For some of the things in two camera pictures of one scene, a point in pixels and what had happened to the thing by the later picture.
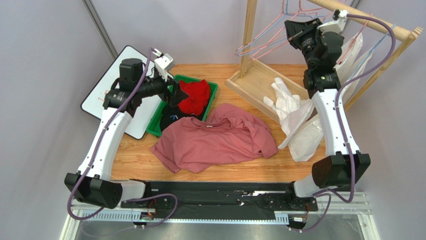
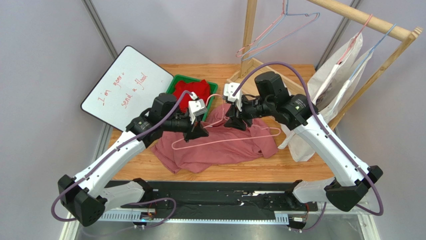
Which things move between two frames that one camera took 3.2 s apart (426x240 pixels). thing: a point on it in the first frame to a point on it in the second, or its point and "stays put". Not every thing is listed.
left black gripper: [177, 96] to [198, 131]
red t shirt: [199, 92] stays put
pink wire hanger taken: [296, 13] to [234, 139]
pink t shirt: [228, 134] stays put
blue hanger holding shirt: [370, 51] stays put
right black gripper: [297, 34] to [237, 116]
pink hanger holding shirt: [355, 40] stays put
